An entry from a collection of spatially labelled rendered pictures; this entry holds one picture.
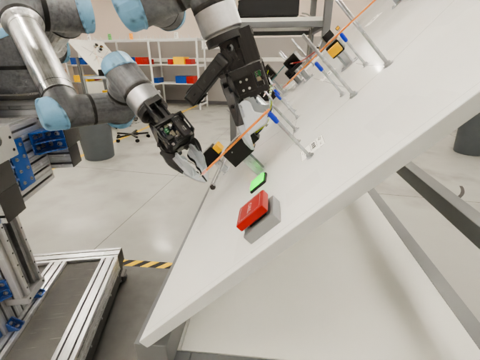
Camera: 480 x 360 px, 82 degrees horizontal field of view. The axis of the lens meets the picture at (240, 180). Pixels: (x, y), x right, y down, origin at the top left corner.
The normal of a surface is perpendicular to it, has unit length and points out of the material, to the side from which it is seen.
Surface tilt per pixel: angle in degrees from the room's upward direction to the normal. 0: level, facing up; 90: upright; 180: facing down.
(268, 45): 90
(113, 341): 0
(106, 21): 90
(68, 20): 123
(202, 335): 0
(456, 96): 45
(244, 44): 92
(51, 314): 0
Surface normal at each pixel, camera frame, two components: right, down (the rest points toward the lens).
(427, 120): -0.71, -0.67
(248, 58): -0.14, 0.44
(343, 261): 0.00, -0.91
